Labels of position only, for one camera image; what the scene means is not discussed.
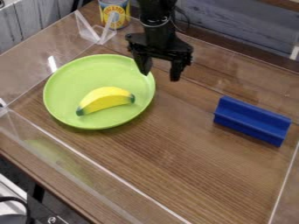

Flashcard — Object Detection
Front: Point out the clear acrylic corner bracket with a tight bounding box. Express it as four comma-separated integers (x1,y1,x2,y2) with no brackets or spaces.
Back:
74,10,117,45

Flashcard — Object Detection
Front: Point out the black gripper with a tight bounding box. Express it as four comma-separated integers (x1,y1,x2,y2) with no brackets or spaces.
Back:
125,24,193,81

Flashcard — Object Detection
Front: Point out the yellow blue tin can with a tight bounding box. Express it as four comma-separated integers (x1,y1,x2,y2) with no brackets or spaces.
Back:
97,0,131,30

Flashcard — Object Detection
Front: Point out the black cable lower left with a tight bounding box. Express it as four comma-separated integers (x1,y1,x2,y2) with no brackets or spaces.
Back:
0,196,33,224

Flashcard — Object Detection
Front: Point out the yellow toy banana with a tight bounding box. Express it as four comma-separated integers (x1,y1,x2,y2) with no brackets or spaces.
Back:
76,87,136,116

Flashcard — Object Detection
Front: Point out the blue plastic block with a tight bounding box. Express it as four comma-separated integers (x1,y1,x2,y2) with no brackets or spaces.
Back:
213,96,292,147

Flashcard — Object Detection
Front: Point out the green round plate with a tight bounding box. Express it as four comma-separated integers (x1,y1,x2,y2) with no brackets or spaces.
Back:
42,54,155,130

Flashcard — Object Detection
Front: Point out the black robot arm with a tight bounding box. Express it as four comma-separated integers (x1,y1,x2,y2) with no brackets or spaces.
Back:
125,0,193,81

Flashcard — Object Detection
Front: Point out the clear acrylic enclosure wall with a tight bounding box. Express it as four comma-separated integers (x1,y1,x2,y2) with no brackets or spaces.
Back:
0,106,191,224

